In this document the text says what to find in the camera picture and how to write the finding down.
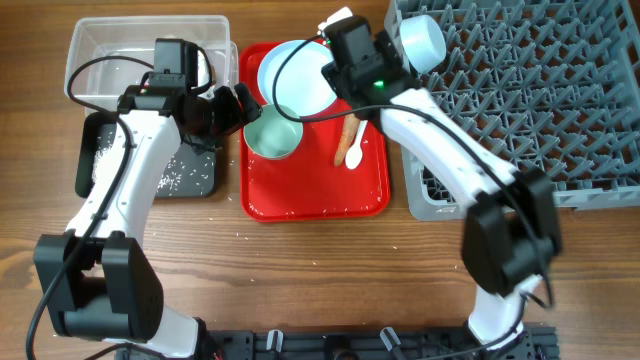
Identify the light blue plate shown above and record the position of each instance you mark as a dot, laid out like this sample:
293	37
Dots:
301	87

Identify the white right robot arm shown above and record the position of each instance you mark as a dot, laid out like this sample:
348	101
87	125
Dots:
511	229

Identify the black tray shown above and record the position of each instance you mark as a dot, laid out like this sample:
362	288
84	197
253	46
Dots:
98	132

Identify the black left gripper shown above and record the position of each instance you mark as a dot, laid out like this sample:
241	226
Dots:
235	117

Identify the clear plastic bin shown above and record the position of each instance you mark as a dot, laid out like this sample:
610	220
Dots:
134	37

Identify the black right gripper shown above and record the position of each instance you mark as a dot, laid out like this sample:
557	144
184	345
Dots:
382	46

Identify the orange carrot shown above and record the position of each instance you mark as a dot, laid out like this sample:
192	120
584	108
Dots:
349	130

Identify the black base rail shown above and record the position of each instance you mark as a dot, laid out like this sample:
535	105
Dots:
533	343

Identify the mint green bowl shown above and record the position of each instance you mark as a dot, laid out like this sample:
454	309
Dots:
273	136

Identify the white napkin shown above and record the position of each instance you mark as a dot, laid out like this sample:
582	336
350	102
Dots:
206	74

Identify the light blue bowl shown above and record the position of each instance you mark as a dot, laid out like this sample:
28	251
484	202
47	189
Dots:
423	42

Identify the grey dishwasher rack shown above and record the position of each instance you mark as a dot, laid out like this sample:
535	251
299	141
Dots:
550	84

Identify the red serving tray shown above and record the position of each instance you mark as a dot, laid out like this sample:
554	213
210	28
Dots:
307	185

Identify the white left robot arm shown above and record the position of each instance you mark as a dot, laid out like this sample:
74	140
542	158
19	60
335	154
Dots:
97	283

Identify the white plastic spoon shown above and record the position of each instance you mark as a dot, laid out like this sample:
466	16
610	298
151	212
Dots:
354	154

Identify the white rice pile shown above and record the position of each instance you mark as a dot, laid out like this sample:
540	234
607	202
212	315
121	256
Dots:
170	179

